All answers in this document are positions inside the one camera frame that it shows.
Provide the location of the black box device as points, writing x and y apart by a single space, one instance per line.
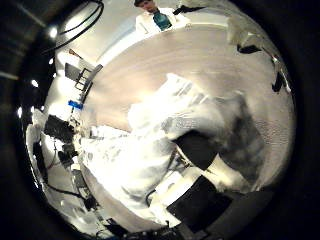
58 128

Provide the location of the black metal frame stand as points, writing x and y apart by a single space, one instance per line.
82 77

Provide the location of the white blue striped shirt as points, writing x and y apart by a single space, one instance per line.
140 156

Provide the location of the person in white shirt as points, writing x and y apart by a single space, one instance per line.
156 20

